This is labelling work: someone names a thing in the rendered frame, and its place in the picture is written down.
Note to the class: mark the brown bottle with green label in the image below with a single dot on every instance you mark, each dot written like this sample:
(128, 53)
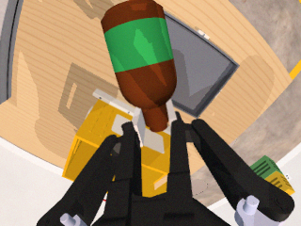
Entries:
(138, 43)

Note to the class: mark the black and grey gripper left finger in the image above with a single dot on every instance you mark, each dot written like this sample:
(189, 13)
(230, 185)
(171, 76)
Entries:
(82, 201)

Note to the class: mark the yellow box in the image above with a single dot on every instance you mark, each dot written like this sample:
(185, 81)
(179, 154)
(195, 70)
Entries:
(104, 120)

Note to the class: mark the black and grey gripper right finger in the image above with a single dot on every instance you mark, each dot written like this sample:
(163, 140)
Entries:
(259, 203)

